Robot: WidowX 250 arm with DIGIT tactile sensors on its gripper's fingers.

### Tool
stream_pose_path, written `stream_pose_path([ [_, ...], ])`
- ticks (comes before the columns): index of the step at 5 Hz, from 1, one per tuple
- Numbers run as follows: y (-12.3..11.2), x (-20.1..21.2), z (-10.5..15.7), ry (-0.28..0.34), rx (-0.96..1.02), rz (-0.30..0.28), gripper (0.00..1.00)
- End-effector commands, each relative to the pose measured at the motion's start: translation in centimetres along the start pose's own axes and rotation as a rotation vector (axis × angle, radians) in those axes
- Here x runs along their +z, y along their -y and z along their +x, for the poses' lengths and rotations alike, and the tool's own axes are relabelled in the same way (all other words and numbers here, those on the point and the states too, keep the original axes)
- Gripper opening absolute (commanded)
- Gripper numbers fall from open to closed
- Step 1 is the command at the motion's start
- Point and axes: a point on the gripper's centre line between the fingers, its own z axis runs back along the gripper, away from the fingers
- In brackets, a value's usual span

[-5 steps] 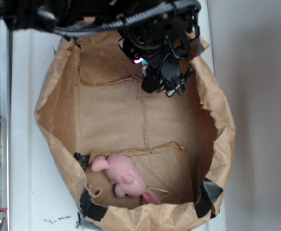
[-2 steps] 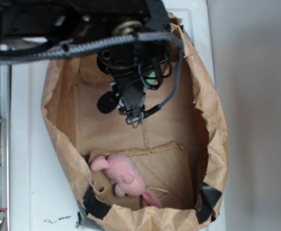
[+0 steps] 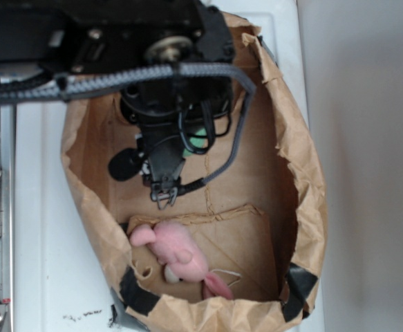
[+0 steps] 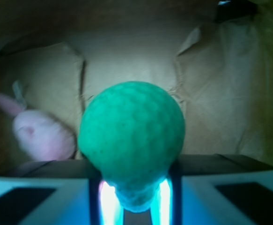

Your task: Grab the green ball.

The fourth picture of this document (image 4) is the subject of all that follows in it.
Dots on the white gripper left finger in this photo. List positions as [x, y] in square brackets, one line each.
[68, 192]

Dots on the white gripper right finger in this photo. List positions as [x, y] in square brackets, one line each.
[215, 190]

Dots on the green foam ball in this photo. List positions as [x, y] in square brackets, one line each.
[132, 132]

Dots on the pink plush bunny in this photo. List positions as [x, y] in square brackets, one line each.
[40, 135]

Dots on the brown paper bag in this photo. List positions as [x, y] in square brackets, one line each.
[214, 57]

